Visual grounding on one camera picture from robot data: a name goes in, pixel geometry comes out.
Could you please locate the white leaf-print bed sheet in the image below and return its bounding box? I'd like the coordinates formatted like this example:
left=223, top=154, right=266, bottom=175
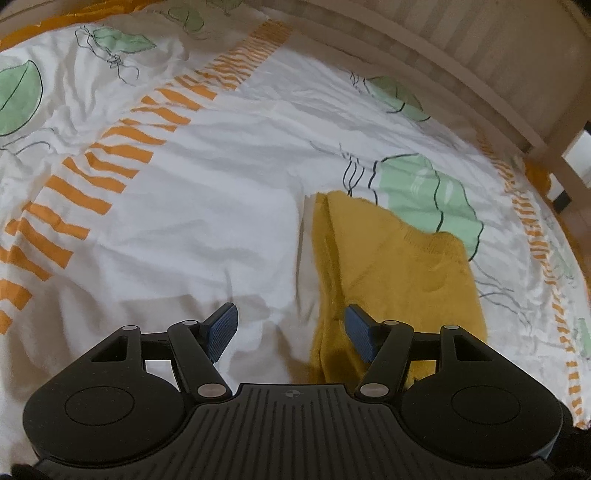
left=0, top=0, right=591, bottom=462

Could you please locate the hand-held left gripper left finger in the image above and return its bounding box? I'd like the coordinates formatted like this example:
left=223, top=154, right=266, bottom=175
left=90, top=302, right=240, bottom=399

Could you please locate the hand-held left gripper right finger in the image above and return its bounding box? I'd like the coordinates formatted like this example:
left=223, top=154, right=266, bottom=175
left=344, top=303, right=500, bottom=399

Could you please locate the mustard yellow knit garment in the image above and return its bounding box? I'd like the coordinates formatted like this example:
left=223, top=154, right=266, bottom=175
left=304, top=189, right=491, bottom=385

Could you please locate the orange under sheet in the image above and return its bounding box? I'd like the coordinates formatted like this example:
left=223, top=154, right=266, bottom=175
left=0, top=0, right=155, bottom=52

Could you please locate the beige slatted wooden bed frame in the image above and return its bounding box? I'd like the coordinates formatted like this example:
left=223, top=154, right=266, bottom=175
left=242, top=0, right=591, bottom=205

